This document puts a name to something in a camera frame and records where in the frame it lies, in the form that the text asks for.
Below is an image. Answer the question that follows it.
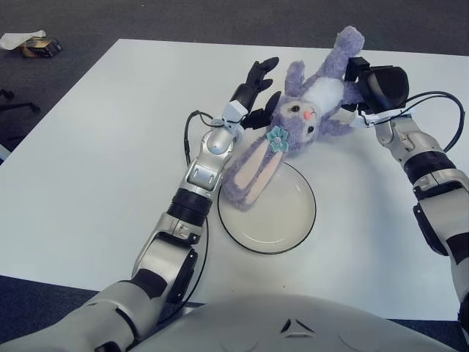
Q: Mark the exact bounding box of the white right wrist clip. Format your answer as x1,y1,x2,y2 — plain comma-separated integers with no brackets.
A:
351,106,415,129

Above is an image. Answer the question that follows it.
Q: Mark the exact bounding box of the white plate with black rim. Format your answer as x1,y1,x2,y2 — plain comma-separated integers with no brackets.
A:
217,161,317,255

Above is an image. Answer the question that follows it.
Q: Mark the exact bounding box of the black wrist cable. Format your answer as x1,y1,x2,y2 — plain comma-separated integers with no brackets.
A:
157,109,225,323
402,90,465,152

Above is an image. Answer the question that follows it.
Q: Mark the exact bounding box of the purple plush bunny doll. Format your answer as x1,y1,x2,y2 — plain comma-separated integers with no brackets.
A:
221,25,366,213

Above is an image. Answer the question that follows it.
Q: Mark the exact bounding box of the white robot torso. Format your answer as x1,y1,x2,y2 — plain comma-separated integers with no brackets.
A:
139,293,459,352

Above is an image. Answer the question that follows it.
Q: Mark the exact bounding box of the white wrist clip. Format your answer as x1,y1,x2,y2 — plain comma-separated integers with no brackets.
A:
351,106,415,129
210,101,247,129

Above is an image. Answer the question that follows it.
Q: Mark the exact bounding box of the brown box on floor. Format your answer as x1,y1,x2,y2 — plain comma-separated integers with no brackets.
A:
21,36,63,58

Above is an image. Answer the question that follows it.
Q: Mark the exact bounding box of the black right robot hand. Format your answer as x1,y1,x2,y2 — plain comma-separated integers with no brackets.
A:
342,56,410,118

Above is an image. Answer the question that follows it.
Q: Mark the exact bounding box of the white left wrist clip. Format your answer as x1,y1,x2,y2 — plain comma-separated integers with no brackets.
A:
210,101,247,129

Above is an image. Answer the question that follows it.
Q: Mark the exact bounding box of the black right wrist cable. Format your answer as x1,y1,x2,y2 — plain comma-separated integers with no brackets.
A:
402,90,465,152

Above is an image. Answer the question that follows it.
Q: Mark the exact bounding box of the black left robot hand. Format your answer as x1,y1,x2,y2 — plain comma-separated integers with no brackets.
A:
229,56,282,131

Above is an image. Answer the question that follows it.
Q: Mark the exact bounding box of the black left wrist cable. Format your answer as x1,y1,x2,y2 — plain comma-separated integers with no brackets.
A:
157,109,225,323

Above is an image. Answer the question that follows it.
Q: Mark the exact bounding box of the white crumpled paper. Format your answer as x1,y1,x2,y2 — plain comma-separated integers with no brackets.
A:
0,29,48,49

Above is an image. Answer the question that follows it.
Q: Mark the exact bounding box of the black office chair base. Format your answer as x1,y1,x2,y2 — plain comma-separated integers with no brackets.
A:
0,87,41,114

